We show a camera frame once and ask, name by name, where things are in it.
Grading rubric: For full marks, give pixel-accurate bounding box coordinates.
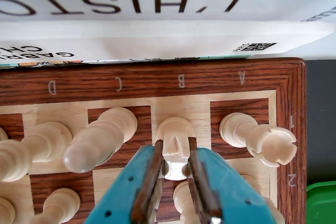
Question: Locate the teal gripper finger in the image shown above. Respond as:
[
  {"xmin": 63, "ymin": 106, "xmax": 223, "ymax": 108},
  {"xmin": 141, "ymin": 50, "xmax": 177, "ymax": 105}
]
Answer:
[
  {"xmin": 188, "ymin": 137, "xmax": 276, "ymax": 224},
  {"xmin": 83, "ymin": 140, "xmax": 165, "ymax": 224}
]

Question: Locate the white wooden pawn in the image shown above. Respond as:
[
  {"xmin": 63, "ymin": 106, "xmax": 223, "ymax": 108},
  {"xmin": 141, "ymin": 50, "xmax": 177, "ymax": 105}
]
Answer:
[
  {"xmin": 240, "ymin": 174, "xmax": 286, "ymax": 224},
  {"xmin": 27, "ymin": 187, "xmax": 81, "ymax": 224},
  {"xmin": 173, "ymin": 180, "xmax": 200, "ymax": 224}
]

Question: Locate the white wooden bishop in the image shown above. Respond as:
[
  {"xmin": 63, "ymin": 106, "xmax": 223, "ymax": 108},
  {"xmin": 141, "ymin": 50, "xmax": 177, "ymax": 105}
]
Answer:
[{"xmin": 64, "ymin": 107, "xmax": 139, "ymax": 174}]

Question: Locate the white wooden rook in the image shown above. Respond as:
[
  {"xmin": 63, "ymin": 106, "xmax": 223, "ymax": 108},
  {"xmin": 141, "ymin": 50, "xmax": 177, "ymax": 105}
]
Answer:
[{"xmin": 219, "ymin": 112, "xmax": 298, "ymax": 167}]

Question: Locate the green plastic container lid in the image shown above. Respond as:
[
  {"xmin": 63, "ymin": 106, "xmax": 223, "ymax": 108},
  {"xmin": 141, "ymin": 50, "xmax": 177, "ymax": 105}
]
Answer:
[{"xmin": 306, "ymin": 181, "xmax": 336, "ymax": 224}]

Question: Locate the white wooden queen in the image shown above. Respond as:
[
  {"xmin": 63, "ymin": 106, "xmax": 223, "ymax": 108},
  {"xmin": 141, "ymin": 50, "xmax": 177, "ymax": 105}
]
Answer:
[{"xmin": 0, "ymin": 121, "xmax": 74, "ymax": 183}]

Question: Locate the wooden folding chessboard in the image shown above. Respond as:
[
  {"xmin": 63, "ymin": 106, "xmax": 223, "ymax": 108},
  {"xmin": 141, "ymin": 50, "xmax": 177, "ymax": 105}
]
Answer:
[{"xmin": 0, "ymin": 57, "xmax": 308, "ymax": 224}]

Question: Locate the blue illustrated book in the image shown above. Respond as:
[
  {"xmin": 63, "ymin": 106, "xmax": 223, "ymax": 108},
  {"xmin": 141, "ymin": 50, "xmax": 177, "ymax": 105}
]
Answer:
[{"xmin": 0, "ymin": 55, "xmax": 251, "ymax": 68}]

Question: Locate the white book Gabrielle Chanel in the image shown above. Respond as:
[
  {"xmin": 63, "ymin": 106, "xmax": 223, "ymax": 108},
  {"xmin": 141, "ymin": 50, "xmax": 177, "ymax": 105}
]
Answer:
[{"xmin": 0, "ymin": 20, "xmax": 334, "ymax": 66}]

